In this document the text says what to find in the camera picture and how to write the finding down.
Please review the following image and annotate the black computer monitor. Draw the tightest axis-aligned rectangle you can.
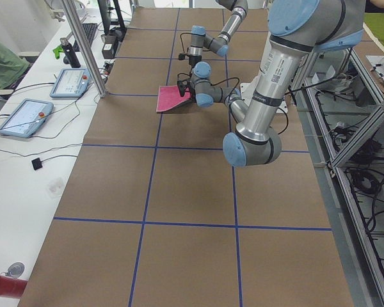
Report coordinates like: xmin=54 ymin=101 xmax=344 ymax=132
xmin=97 ymin=0 xmax=127 ymax=38

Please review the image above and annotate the black water bottle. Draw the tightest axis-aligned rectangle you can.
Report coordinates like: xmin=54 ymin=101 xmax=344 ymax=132
xmin=60 ymin=38 xmax=81 ymax=68

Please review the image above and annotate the near blue teach pendant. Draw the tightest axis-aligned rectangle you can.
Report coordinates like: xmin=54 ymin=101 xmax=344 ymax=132
xmin=0 ymin=98 xmax=54 ymax=138

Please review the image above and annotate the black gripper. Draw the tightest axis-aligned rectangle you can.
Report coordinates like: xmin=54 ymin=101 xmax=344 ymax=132
xmin=180 ymin=82 xmax=195 ymax=99
xmin=189 ymin=55 xmax=202 ymax=68

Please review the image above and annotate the black computer keyboard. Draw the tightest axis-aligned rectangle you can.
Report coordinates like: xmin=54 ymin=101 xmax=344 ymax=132
xmin=73 ymin=22 xmax=98 ymax=52

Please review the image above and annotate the aluminium frame post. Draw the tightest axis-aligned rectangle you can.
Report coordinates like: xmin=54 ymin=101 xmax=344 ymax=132
xmin=61 ymin=0 xmax=106 ymax=98

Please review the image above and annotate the pink towel with grey back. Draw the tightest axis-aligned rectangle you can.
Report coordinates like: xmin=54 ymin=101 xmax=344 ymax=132
xmin=156 ymin=85 xmax=191 ymax=113

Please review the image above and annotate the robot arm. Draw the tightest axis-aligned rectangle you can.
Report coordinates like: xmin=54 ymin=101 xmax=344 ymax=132
xmin=179 ymin=1 xmax=365 ymax=167
xmin=186 ymin=0 xmax=248 ymax=68

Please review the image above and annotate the far blue teach pendant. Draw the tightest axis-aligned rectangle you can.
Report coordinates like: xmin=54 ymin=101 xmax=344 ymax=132
xmin=49 ymin=68 xmax=91 ymax=98

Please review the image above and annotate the blue teach pendant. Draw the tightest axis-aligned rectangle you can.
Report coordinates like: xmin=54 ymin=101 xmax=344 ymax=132
xmin=0 ymin=98 xmax=54 ymax=138
xmin=49 ymin=68 xmax=91 ymax=98

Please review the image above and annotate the black box with white label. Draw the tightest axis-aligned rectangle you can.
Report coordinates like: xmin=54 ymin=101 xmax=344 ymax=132
xmin=102 ymin=35 xmax=118 ymax=59

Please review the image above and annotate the small black square pad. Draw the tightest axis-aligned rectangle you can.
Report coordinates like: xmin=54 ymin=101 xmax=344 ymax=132
xmin=31 ymin=157 xmax=43 ymax=171

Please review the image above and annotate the red cylinder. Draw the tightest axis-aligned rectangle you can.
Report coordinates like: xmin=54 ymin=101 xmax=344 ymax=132
xmin=0 ymin=275 xmax=28 ymax=299

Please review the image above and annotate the green object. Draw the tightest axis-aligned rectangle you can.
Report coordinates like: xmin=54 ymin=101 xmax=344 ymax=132
xmin=52 ymin=45 xmax=64 ymax=59

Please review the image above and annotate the aluminium frame rack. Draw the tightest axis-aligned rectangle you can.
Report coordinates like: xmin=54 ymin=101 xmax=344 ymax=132
xmin=293 ymin=28 xmax=384 ymax=306

